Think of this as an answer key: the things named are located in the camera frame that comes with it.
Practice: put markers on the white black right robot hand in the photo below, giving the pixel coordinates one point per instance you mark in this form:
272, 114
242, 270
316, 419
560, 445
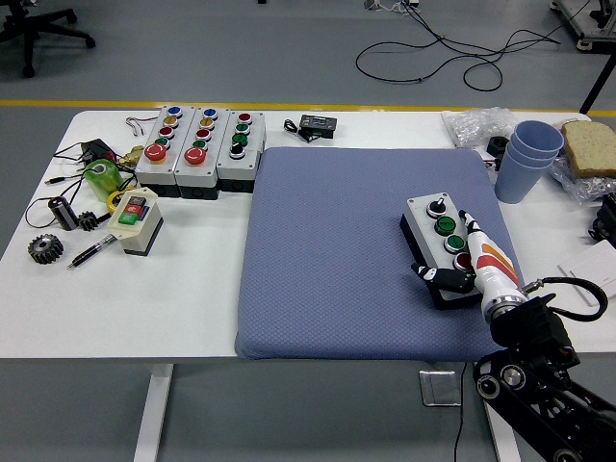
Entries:
495, 269

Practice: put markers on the grey four-button control box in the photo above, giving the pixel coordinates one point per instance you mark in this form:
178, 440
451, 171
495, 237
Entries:
236, 166
426, 226

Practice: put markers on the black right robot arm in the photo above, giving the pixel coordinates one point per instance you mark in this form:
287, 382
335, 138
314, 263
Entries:
534, 337

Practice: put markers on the grey five-button emergency-stop box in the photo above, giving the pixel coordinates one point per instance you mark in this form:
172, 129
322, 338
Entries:
154, 166
192, 171

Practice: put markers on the blue plastic cup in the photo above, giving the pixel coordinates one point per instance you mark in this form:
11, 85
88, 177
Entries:
527, 161
536, 137
517, 185

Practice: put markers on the white flat card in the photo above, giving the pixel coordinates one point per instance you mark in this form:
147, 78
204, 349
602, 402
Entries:
592, 269

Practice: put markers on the clear plastic bread wrap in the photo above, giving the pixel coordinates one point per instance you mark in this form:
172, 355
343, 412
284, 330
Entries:
584, 187

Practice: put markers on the black clamp device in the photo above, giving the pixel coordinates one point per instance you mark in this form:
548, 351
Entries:
607, 219

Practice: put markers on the metal floor outlet plate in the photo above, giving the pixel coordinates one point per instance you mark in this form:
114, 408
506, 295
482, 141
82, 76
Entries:
440, 387

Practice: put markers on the clear plastic bag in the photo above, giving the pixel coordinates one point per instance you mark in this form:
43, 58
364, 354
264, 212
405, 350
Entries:
474, 125

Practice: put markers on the bread slice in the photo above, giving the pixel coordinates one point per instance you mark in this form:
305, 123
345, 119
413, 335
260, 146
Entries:
589, 146

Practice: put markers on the blue-grey quilted mat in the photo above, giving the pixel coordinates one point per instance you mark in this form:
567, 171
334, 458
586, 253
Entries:
332, 250

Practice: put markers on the white table leg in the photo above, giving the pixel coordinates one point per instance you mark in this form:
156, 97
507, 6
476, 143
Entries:
503, 443
154, 414

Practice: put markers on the black digital meter module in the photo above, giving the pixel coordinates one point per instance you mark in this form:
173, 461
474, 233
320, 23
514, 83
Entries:
317, 126

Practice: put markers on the brass fitting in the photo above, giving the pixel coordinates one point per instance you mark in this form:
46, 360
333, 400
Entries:
131, 156

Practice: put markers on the yellow tape roll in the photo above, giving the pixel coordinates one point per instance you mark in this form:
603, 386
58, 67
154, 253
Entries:
111, 202

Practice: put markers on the black pen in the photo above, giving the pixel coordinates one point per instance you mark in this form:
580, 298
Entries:
94, 250

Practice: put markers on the small black gear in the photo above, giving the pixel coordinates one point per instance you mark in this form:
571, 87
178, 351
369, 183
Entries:
86, 221

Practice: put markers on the black power adapter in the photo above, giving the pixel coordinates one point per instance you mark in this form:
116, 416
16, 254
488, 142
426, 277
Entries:
96, 149

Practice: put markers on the black cylindrical capacitor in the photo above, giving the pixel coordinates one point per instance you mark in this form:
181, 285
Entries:
63, 214

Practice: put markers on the large steel gear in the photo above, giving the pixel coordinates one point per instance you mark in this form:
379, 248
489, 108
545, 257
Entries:
50, 252

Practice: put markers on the black office chair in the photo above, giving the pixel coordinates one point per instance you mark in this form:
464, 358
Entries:
31, 29

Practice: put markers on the aluminium frame cart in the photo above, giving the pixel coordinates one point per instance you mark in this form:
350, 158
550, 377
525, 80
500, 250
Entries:
592, 29

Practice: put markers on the cream red-green switch box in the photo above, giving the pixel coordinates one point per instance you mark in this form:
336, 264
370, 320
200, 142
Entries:
137, 231

